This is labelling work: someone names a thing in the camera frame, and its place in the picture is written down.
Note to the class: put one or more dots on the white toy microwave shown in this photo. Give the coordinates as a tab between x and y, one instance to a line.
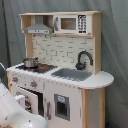
74	24

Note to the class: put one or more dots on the black toy stovetop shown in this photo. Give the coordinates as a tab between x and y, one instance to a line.
40	68

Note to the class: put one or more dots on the grey toy sink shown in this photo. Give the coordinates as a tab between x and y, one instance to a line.
71	74

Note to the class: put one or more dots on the red stove knob left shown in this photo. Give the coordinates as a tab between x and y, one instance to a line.
15	79

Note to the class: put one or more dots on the red stove knob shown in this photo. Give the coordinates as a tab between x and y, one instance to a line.
15	79
33	84

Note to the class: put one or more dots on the white dishwasher door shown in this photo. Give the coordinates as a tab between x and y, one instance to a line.
62	105

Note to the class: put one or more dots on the small metal pot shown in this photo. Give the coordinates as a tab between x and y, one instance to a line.
31	62

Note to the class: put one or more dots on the red stove knob right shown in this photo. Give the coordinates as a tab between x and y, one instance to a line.
33	84

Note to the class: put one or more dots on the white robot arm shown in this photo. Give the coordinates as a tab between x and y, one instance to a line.
12	114

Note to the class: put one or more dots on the wooden toy kitchen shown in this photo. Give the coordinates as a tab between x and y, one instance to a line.
61	50

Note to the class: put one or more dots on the grey range hood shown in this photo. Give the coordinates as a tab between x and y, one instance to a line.
38	27

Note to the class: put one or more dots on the black toy faucet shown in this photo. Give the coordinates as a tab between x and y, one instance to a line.
81	64

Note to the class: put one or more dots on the white oven door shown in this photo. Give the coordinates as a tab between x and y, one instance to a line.
31	99

